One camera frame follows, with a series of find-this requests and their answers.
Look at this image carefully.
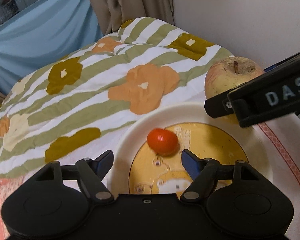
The large red-yellow apple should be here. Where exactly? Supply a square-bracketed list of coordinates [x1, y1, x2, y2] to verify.
[204, 56, 264, 125]

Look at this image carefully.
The small mandarin front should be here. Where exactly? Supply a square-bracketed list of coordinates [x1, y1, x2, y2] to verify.
[147, 128, 179, 157]

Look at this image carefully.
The cream duck-print oval plate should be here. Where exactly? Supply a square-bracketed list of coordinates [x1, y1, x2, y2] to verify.
[106, 102, 288, 195]

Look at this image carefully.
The pink floral bed sheet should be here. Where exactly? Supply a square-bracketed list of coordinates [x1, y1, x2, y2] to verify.
[0, 89, 300, 240]

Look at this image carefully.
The green striped floral quilt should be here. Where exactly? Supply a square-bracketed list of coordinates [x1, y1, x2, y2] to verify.
[0, 17, 231, 180]

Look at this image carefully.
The blue cloth curtain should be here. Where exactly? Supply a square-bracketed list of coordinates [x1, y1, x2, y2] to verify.
[0, 0, 103, 95]

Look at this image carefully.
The beige curtain right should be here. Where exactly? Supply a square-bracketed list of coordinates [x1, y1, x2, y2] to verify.
[90, 0, 174, 35]

